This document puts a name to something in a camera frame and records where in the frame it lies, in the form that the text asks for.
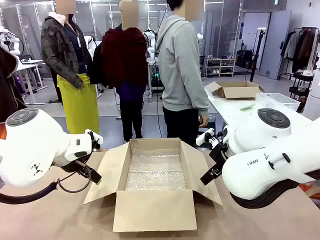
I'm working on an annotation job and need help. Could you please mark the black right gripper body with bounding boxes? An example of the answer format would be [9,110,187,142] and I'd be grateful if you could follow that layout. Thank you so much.
[209,143,230,171]

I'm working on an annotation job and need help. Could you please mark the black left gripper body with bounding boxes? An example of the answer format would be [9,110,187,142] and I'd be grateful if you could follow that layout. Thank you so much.
[52,156,88,173]

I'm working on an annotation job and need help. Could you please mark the small cardboard box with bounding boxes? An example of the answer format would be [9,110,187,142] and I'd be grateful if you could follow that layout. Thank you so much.
[211,81,265,100]

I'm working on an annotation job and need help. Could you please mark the large cardboard box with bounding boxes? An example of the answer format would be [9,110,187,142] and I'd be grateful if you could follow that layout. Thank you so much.
[83,137,223,233]

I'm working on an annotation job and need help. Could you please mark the person right forearm grey sleeve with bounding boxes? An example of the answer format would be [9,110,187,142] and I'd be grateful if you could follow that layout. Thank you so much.
[193,82,210,116]

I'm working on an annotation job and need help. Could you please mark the person right hand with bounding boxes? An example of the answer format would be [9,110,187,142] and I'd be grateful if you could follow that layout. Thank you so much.
[199,114,210,128]

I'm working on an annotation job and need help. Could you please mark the black step stool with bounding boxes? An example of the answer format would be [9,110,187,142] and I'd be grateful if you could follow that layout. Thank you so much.
[207,113,217,130]

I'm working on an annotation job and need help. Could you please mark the clear bubble wrap sheet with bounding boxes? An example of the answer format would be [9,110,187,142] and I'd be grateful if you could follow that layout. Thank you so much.
[124,147,187,192]

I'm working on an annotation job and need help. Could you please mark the white plastic basket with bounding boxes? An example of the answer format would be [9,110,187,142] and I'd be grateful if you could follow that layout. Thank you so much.
[255,92,301,113]

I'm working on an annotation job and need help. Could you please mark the wooden shoe rack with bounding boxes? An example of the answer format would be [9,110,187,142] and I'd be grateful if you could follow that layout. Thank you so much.
[204,57,237,78]

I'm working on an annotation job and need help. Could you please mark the black suitcases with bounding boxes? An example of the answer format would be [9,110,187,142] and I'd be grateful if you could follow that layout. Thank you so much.
[236,49,255,70]

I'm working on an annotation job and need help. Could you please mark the dark hanging jacket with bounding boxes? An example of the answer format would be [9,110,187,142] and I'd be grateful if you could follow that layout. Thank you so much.
[0,46,28,124]

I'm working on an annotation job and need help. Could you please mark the person in grey hoodie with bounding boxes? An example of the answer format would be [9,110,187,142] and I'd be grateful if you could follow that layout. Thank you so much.
[154,0,210,148]

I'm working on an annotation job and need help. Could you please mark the black tripod stand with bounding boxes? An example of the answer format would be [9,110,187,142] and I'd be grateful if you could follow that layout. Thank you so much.
[249,29,266,83]

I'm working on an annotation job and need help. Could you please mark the computer tower with lights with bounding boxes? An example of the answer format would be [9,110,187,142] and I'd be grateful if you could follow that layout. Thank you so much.
[149,59,165,89]

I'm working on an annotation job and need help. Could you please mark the white background desk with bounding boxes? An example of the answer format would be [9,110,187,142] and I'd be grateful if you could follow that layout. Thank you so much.
[15,59,48,105]

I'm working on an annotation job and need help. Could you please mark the mannequin in yellow skirt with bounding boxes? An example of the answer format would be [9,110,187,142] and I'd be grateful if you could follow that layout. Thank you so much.
[40,0,100,135]

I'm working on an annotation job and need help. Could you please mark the black utility cart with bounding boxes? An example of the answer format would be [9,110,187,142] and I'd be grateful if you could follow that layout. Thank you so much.
[289,70,315,112]

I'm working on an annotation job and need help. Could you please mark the mannequin in maroon cloth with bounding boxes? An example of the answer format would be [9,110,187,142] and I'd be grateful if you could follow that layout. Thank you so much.
[89,0,150,145]

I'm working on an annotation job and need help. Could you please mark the grey open door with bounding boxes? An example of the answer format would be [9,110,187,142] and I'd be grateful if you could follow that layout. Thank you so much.
[258,9,292,81]

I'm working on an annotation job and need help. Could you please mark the clothes rack with coats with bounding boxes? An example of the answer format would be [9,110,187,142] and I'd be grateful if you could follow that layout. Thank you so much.
[279,26,320,81]

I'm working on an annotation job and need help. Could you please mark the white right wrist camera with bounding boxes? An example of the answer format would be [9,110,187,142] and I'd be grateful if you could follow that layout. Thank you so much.
[195,128,216,146]

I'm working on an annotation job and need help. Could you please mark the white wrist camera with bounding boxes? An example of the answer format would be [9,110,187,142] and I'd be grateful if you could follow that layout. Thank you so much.
[195,128,216,146]
[84,128,104,152]

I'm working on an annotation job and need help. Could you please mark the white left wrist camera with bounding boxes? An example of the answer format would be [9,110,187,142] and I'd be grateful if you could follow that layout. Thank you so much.
[84,128,104,152]

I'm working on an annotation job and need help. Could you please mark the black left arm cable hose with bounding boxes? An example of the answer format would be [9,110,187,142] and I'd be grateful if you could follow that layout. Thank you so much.
[0,167,93,205]

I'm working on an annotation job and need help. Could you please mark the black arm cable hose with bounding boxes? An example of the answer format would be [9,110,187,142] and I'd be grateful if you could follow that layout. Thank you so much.
[0,167,93,205]
[229,179,320,210]

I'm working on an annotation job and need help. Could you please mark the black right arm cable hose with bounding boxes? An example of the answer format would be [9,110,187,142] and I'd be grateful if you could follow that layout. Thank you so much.
[229,179,320,210]

